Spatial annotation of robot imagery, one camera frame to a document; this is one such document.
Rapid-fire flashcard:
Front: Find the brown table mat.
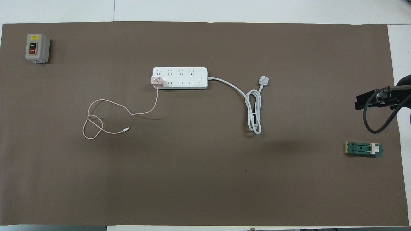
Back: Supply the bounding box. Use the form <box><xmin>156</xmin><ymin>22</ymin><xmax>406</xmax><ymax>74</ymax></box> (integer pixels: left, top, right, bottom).
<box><xmin>0</xmin><ymin>21</ymin><xmax>410</xmax><ymax>227</ymax></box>

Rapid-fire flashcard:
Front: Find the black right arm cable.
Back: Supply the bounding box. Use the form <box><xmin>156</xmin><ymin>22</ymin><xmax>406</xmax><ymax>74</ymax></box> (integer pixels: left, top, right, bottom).
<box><xmin>363</xmin><ymin>86</ymin><xmax>411</xmax><ymax>134</ymax></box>

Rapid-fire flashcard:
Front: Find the grey on-off switch box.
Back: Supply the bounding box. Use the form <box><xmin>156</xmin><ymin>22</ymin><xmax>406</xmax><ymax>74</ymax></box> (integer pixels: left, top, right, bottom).
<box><xmin>25</xmin><ymin>34</ymin><xmax>51</xmax><ymax>64</ymax></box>

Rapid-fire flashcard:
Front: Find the pink charging cable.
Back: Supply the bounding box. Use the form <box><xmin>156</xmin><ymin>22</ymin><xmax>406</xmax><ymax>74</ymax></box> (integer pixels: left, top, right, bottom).
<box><xmin>82</xmin><ymin>84</ymin><xmax>160</xmax><ymax>140</ymax></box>

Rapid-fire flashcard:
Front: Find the green knife switch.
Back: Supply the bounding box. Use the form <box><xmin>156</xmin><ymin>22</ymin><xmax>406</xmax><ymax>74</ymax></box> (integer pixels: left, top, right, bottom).
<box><xmin>345</xmin><ymin>141</ymin><xmax>383</xmax><ymax>158</ymax></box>

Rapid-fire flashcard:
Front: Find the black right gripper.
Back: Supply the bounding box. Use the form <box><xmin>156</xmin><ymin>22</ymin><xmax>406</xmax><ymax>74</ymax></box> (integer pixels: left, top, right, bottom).
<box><xmin>354</xmin><ymin>74</ymin><xmax>411</xmax><ymax>111</ymax></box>

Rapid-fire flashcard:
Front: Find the white power strip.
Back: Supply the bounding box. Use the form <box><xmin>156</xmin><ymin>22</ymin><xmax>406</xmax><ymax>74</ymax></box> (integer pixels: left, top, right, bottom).
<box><xmin>152</xmin><ymin>67</ymin><xmax>208</xmax><ymax>90</ymax></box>

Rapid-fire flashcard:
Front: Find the white power cord with plug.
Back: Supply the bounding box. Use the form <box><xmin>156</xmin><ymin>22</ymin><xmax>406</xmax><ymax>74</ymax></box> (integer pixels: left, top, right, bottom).
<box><xmin>207</xmin><ymin>76</ymin><xmax>269</xmax><ymax>134</ymax></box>

